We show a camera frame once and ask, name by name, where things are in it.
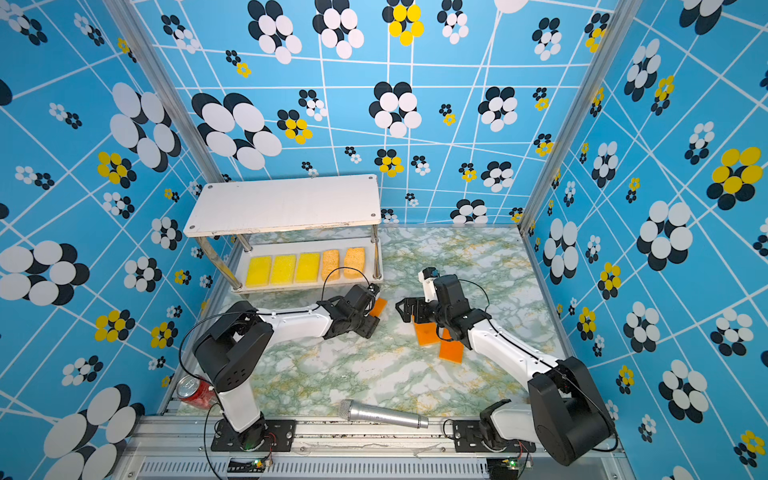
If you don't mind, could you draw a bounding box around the aluminium front rail frame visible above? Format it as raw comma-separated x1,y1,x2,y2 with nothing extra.
112,416,635,479

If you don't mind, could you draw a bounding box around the circuit board right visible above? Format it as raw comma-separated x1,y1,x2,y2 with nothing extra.
486,458,527,479

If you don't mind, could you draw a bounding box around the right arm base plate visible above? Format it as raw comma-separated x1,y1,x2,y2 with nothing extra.
444,420,537,455

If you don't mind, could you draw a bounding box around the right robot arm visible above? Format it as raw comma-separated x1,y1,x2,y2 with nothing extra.
395,268,618,466

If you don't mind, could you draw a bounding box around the orange sponge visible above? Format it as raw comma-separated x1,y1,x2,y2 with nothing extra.
414,323,440,347
369,298,388,317
438,340,465,364

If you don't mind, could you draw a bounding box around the silver microphone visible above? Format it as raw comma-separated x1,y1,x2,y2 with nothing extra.
339,399,429,429

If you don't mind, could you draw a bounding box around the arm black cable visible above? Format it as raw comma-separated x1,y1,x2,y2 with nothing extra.
320,266,372,301
458,278,492,313

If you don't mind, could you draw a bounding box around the white two-tier shelf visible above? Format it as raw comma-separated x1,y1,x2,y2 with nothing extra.
183,174,384,295

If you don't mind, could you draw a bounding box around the yellow sponge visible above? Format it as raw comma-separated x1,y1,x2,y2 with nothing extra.
296,252,321,283
245,256,272,288
270,255,297,285

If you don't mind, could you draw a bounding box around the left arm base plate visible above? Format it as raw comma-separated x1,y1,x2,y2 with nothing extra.
209,419,297,453

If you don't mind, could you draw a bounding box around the tan porous sponge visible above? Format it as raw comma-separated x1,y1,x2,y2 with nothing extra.
320,249,341,282
342,247,366,280

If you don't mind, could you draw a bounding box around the yellow sponge back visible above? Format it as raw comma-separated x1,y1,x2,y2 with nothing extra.
245,256,272,288

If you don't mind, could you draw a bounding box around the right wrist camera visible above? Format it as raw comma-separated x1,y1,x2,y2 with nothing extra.
418,267,440,303

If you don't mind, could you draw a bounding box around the red soda can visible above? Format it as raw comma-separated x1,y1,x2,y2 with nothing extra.
175,375,216,410

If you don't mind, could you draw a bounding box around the green circuit board left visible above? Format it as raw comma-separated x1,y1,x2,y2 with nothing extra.
227,458,273,474

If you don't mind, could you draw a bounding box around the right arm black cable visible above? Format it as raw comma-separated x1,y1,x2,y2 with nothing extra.
458,278,492,313

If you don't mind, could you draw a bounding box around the orange sponge front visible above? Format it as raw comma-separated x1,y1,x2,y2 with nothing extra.
438,340,465,364

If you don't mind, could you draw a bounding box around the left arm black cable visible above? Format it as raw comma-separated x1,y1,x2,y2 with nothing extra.
320,266,372,301

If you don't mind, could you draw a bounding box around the orange sponge back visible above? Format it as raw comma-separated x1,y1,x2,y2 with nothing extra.
369,298,388,317

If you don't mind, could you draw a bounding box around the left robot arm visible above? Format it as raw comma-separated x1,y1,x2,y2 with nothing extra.
192,284,380,451

